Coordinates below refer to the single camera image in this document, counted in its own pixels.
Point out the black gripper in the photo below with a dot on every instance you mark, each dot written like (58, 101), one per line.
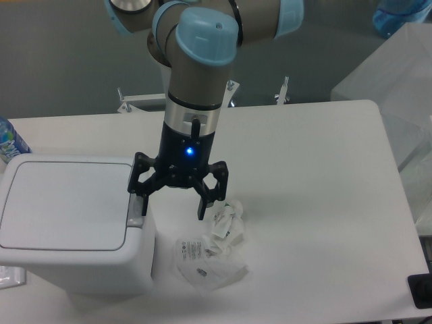
(180, 157)

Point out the white push-lid trash can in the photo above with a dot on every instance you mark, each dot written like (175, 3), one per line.
(70, 220)

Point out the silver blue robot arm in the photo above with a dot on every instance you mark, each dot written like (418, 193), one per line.
(198, 42)

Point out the crumpled white paper wrapper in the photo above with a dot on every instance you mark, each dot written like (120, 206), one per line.
(228, 226)

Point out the flat clear plastic packet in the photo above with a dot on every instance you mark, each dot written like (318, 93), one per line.
(205, 273)

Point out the metal clamp bolt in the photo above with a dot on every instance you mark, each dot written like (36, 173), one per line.
(282, 98)

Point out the blue labelled water bottle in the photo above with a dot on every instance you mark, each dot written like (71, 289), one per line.
(12, 144)

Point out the small clear plastic tray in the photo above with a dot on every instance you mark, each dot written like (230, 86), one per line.
(12, 277)

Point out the black device at edge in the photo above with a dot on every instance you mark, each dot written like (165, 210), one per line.
(420, 288)

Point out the blue plastic bag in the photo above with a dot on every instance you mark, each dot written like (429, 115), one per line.
(390, 16)

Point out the white base bracket frame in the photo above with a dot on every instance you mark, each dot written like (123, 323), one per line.
(156, 102)

